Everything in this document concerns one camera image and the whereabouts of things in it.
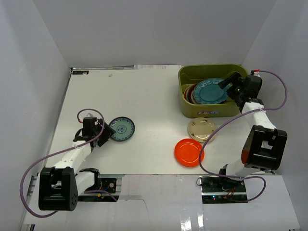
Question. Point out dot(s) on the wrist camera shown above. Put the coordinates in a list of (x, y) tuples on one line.
[(89, 115), (255, 72)]

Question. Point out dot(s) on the cream plate with calligraphy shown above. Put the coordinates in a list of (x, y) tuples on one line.
[(201, 128)]

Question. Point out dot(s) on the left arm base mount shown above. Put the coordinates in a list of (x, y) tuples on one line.
[(105, 184)]

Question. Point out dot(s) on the white papers at back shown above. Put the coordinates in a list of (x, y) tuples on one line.
[(157, 67)]

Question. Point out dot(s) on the dark label sticker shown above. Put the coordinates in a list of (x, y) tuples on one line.
[(80, 72)]

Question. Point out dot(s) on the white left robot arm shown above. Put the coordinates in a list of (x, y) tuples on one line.
[(62, 184)]

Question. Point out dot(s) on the blue patterned small plate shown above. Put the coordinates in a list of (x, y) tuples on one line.
[(124, 128)]

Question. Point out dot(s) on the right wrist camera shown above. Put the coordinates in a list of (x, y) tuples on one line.
[(255, 72)]

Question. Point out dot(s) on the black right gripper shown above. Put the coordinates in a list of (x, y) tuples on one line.
[(236, 76)]

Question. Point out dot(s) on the dark red rimmed cream plate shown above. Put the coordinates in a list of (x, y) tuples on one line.
[(190, 94)]

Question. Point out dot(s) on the orange plate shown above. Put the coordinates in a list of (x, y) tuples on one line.
[(187, 152)]

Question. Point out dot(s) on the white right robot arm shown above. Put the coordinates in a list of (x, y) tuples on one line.
[(265, 144)]

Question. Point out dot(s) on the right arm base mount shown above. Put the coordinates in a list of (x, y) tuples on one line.
[(215, 190)]

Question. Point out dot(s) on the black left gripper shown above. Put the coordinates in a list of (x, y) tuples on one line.
[(104, 135)]

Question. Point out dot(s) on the teal scalloped plate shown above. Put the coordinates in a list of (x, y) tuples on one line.
[(209, 92)]

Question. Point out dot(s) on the red plate with teal flower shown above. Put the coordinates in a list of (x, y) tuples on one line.
[(186, 94)]

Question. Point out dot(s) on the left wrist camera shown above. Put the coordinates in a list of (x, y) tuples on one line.
[(89, 115)]

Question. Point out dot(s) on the olive green plastic bin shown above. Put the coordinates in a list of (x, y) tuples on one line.
[(193, 74)]

